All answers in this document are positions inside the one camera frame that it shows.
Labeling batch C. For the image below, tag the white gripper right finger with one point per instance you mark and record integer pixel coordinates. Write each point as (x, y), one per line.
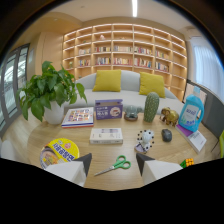
(154, 169)

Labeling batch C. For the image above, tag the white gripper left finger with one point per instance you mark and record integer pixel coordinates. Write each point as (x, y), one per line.
(71, 171)

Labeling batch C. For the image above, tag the yellow instant noodle bowl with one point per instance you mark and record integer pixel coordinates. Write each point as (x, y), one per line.
(59, 152)

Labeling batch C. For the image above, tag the black white spotted toy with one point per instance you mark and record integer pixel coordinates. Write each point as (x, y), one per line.
(145, 140)

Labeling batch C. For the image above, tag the rubik's cube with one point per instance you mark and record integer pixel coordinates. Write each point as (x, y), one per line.
(187, 162)

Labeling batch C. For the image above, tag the white purple book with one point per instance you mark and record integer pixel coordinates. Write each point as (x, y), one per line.
(195, 138)

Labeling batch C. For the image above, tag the colourful picture book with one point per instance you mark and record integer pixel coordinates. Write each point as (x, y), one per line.
(78, 117)

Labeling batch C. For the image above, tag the golden elephant figurine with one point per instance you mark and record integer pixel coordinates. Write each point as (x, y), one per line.
(169, 116)

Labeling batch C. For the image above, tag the white plant pot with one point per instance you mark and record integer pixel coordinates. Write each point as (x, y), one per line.
(54, 113)

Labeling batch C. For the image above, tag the grey elephant figurine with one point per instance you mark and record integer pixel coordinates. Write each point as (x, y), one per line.
(132, 112)

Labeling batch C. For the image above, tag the green cactus ornament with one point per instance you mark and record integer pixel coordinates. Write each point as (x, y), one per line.
(151, 106)

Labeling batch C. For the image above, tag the blue detergent bottle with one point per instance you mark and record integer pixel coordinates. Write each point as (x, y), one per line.
(191, 113)

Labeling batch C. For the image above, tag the green chair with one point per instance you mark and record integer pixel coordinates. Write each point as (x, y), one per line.
(221, 144)

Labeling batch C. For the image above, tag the purple box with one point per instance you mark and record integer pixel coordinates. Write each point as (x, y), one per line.
(108, 109)

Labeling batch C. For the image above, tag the light grey sofa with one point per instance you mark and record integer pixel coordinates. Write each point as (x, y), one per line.
(130, 91)

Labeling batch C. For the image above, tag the green potted plant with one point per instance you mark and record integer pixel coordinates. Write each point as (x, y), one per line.
(46, 90)

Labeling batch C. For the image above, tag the yellow cushion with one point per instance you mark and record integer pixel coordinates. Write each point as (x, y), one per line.
(107, 80)
(152, 84)

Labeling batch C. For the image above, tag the glass door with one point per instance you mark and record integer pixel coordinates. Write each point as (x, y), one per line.
(12, 80)

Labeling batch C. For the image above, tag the white window curtain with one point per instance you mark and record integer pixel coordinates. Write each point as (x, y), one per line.
(208, 71)

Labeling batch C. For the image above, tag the wooden bookshelf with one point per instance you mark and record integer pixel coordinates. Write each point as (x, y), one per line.
(125, 53)

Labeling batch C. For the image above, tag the ceiling light strip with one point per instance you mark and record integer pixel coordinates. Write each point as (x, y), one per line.
(134, 7)

